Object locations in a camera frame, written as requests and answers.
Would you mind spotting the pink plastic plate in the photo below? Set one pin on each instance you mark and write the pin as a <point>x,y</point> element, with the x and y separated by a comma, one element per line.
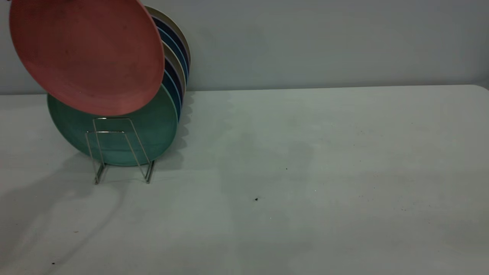
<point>88,57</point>

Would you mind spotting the green plastic plate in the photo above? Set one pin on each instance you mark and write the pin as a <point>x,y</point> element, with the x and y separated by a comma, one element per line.
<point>153,122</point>

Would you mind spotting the dark purple plastic plate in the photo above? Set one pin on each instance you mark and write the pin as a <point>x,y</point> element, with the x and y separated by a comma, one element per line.
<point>172,74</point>
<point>162,25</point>

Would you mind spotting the beige plastic plate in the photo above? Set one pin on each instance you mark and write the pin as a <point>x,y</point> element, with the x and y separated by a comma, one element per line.
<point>157,13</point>
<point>170,53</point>

